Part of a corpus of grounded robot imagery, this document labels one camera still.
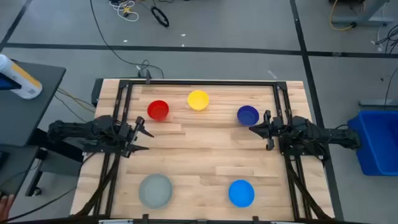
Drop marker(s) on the grey metal floor bar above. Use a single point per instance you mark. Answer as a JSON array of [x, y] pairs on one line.
[[377, 103]]

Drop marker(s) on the red plastic bowl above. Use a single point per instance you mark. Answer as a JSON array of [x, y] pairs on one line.
[[158, 110]]

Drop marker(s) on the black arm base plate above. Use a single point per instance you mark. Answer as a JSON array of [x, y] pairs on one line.
[[306, 151], [99, 150]]

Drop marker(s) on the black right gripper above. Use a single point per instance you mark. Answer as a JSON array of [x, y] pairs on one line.
[[273, 130]]

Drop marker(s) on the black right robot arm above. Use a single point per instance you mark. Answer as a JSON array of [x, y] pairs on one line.
[[314, 133]]

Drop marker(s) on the white and yellow canister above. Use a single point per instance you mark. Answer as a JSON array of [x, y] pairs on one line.
[[21, 81]]

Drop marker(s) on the person's hand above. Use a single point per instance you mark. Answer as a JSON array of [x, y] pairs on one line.
[[5, 206]]

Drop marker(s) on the light blue plastic bowl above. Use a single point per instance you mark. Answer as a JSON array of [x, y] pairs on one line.
[[241, 193]]

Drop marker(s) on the black side table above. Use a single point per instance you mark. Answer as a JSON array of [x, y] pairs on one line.
[[25, 118]]

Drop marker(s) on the black camera post clamp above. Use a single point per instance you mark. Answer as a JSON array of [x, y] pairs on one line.
[[146, 76]]

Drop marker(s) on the blue plastic bin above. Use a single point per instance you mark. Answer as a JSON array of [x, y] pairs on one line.
[[377, 143]]

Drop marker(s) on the grey metal stand base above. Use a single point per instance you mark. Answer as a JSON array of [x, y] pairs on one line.
[[360, 20]]

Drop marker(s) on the black box on table edge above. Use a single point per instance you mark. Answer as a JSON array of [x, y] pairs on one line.
[[97, 91]]

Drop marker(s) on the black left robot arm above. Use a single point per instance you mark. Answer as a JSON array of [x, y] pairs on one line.
[[81, 130]]

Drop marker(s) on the yellow plastic bowl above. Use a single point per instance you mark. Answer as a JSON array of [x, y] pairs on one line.
[[198, 100]]

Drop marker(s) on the black aluminium table frame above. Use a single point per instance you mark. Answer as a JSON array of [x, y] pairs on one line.
[[202, 83]]

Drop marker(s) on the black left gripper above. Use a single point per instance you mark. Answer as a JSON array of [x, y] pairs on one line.
[[130, 137]]

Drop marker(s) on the dark blue plastic bowl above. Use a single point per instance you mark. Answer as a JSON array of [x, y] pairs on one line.
[[247, 115]]

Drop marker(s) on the large grey plastic bowl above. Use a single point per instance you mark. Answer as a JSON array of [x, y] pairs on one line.
[[155, 190]]

